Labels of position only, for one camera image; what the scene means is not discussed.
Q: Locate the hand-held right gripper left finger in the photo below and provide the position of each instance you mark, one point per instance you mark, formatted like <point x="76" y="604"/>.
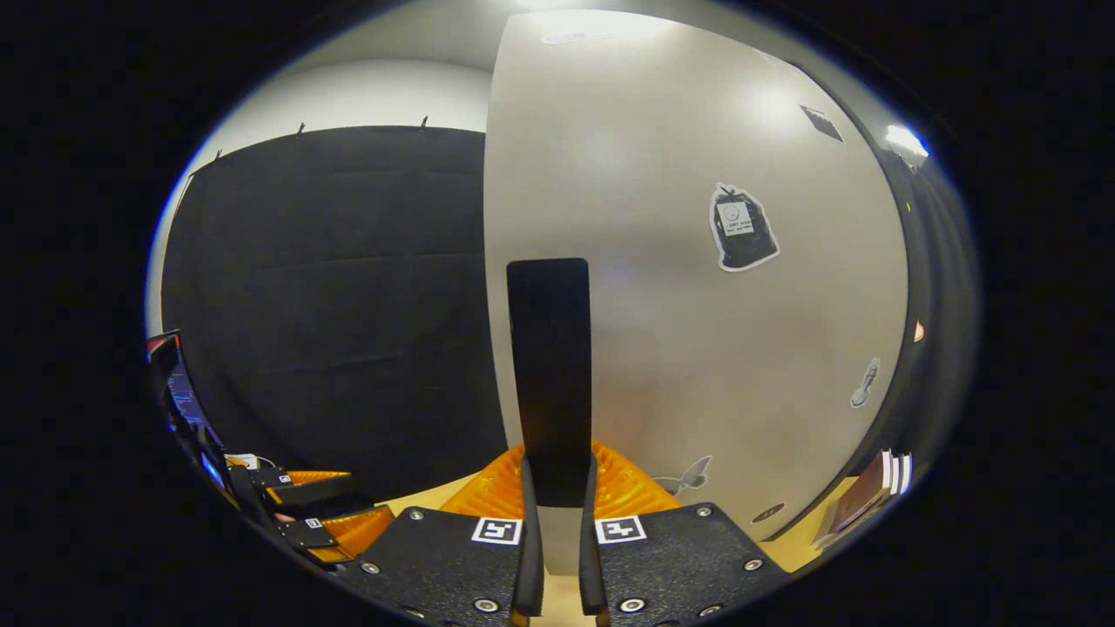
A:
<point x="531" y="575"/>

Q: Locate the white cabinet door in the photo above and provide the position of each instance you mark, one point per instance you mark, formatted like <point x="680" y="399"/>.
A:
<point x="697" y="348"/>

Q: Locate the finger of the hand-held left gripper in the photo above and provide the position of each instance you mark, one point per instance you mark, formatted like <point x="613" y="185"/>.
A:
<point x="314" y="492"/>
<point x="305" y="533"/>

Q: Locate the white and grey book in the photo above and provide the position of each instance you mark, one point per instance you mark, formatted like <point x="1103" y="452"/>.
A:
<point x="888" y="470"/>

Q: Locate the white and purple book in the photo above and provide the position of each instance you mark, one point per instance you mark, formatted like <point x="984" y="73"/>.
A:
<point x="854" y="501"/>

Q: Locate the long ceiling light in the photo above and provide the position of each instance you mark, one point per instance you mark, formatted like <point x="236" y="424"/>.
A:
<point x="906" y="139"/>

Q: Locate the black backdrop cloth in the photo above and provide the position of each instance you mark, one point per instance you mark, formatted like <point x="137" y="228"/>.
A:
<point x="331" y="305"/>

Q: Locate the computer monitor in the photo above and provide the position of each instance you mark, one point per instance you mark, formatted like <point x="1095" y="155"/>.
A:
<point x="179" y="383"/>

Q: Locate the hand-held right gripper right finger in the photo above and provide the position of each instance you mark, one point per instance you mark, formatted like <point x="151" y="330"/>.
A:
<point x="591" y="575"/>

